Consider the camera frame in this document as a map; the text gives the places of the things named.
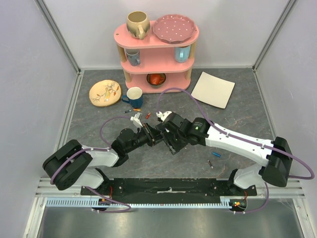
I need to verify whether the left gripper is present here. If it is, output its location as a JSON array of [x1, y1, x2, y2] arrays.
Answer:
[[126, 122, 164, 153]]

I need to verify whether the black remote control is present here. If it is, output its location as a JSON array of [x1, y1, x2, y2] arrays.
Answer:
[[155, 123, 168, 140]]

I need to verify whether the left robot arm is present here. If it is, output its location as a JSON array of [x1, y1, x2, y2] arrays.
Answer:
[[43, 123, 163, 195]]

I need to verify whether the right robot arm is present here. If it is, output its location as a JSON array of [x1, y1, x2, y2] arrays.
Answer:
[[157, 111, 292, 195]]

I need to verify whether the light blue battery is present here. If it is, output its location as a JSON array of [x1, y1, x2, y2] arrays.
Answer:
[[212, 152, 221, 157]]

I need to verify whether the dark blue mug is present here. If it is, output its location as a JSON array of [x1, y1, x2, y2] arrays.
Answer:
[[121, 87, 143, 109]]

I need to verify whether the red cup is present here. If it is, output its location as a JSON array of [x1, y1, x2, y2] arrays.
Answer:
[[150, 74, 164, 85]]

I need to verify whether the dark patterned bowl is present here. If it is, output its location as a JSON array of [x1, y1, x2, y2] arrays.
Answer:
[[147, 73, 166, 88]]

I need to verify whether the yellow bird-pattern plate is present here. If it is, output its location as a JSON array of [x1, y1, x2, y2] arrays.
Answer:
[[89, 79, 122, 107]]

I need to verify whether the pink three-tier shelf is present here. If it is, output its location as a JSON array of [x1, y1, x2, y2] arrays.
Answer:
[[114, 24, 199, 94]]

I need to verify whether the white square plate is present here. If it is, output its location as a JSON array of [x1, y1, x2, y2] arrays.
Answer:
[[191, 72, 235, 109]]

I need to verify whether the grey-blue mug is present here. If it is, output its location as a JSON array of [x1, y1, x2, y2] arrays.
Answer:
[[125, 49, 141, 66]]

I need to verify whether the light blue mug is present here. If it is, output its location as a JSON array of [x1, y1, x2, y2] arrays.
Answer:
[[174, 45, 191, 63]]

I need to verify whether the pink dotted plate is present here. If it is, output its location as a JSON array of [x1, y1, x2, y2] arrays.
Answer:
[[153, 14, 197, 44]]

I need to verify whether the beige ceramic mug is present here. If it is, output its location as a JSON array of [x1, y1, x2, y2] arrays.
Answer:
[[126, 11, 151, 40]]

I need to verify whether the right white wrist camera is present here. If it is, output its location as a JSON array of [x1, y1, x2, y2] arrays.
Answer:
[[156, 111, 172, 123]]

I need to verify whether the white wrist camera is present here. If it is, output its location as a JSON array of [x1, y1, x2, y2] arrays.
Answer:
[[156, 111, 172, 123], [130, 113, 143, 128]]

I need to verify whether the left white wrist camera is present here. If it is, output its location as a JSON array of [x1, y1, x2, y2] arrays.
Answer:
[[130, 113, 143, 128]]

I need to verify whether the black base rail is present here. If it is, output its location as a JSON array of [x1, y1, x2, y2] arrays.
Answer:
[[96, 178, 257, 204]]

